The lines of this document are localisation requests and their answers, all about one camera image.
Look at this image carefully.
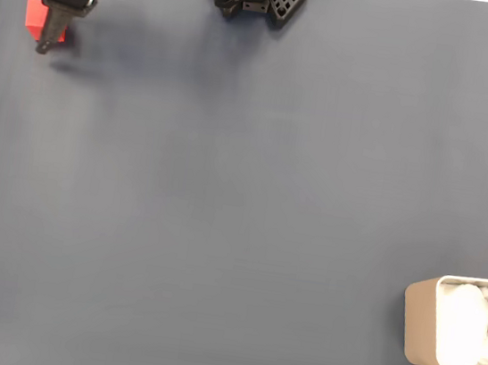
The red cube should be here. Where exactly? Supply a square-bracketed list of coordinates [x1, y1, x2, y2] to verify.
[21, 0, 71, 46]

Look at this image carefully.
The beige rounded box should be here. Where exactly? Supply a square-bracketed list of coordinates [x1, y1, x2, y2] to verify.
[394, 267, 488, 365]

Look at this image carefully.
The white crumpled cloth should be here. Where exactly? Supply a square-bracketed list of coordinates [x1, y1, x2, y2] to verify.
[428, 279, 488, 365]

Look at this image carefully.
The dark blue table mat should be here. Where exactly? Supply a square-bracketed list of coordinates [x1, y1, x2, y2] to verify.
[0, 0, 488, 365]

